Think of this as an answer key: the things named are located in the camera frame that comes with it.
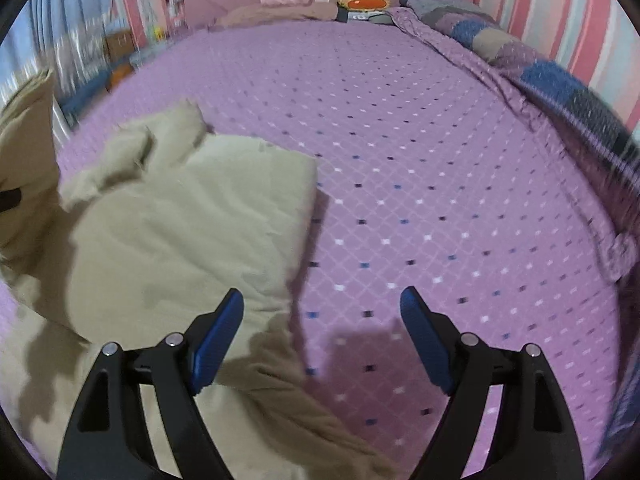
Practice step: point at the olive green puffer jacket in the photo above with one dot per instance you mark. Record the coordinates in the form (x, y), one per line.
(175, 220)

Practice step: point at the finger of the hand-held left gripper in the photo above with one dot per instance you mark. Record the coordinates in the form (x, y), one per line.
(10, 199)

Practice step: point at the brown pillow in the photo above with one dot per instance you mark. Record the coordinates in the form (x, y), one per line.
(270, 14)

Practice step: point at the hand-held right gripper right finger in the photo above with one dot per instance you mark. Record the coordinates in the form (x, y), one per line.
(425, 345)

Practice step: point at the purple dotted bed sheet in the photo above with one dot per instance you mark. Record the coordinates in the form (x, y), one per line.
(400, 160)

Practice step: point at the brown cardboard box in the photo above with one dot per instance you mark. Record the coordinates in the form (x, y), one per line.
(119, 42)

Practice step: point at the patchwork quilt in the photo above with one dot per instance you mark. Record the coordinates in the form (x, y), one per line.
(500, 35)

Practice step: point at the blue sheer curtain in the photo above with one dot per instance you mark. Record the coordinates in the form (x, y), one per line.
(65, 10)

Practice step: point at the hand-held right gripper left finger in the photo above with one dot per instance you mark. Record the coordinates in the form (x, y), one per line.
(215, 345)

